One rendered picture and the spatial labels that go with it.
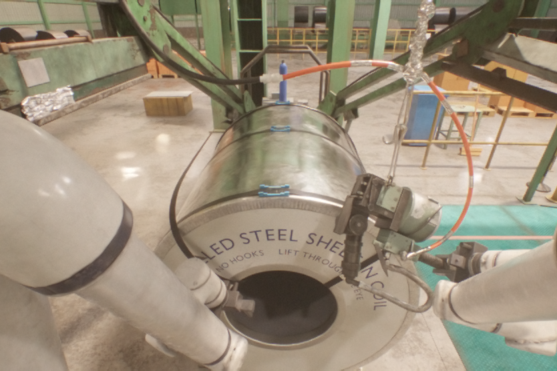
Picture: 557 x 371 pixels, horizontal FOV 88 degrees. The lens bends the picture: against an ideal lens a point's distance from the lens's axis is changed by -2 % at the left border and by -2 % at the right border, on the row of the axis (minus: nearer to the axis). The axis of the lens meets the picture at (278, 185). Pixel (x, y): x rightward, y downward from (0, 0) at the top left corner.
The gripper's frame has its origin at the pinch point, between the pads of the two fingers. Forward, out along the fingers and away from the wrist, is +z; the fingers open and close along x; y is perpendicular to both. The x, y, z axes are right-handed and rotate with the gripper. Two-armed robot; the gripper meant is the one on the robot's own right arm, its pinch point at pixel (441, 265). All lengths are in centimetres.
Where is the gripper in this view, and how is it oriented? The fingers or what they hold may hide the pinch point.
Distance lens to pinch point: 108.7
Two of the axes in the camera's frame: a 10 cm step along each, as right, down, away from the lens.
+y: -9.0, -4.0, -1.5
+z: -2.5, 2.1, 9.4
